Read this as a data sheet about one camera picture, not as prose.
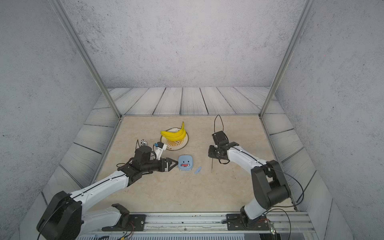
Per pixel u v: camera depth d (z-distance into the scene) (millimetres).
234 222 728
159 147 752
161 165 719
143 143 1035
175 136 1025
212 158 821
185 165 897
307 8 711
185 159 916
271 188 442
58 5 700
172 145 1019
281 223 741
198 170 913
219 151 667
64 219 399
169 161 747
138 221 722
